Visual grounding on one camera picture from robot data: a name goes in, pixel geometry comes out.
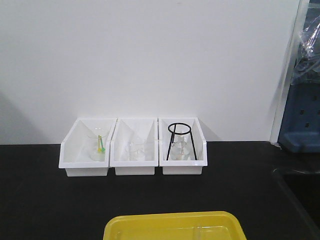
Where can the white middle storage bin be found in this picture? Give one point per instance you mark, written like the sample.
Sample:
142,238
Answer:
126,128

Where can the plastic bag of black pegs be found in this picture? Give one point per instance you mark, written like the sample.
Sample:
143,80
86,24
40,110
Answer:
307,68

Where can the clear beaker with green stirrers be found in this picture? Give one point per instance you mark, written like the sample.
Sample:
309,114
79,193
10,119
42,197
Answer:
97,146

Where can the black lab sink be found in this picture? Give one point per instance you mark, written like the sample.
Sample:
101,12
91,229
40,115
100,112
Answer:
303,190

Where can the clear beakers in middle bin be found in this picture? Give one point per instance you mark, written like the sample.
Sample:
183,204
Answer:
135,149

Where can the yellow plastic tray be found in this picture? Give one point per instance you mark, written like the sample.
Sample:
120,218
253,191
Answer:
170,226

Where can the black wire tripod stand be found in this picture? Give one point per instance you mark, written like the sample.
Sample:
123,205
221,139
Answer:
180,128

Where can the clear flask in right bin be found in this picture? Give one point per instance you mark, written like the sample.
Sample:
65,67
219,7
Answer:
181,149

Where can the tall clear test tube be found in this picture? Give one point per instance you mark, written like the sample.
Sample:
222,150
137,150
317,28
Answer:
211,233

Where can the blue pegboard drying rack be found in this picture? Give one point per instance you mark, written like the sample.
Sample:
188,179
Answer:
300,126

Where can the white storage bin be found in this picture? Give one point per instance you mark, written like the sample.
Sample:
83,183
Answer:
190,167
126,128
74,150

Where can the white right storage bin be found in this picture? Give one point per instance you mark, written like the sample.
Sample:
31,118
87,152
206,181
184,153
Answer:
190,167

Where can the white left storage bin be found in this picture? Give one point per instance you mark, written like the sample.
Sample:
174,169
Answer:
74,150

